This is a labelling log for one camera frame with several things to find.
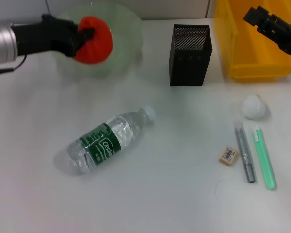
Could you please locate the translucent green fruit bowl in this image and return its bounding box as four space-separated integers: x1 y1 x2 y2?
50 2 145 80

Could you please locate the black mesh pen holder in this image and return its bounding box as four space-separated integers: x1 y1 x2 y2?
169 24 213 87

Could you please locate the yellow plastic bin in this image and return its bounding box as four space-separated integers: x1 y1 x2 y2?
213 0 291 82

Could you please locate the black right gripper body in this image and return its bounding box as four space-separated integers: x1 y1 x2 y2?
264 14 291 59

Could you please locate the green pen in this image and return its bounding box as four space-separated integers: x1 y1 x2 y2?
251 129 277 191

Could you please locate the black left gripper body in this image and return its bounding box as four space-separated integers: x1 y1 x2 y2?
11 14 85 58

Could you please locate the beige eraser with barcode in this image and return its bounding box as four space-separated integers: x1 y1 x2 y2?
218 146 239 167

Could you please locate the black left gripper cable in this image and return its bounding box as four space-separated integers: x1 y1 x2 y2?
0 54 28 75

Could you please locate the clear water bottle green label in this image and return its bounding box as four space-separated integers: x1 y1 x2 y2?
60 106 157 175

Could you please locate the white paper ball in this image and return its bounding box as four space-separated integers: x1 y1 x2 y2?
240 94 268 120

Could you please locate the grey pen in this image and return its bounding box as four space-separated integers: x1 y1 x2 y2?
233 120 257 184

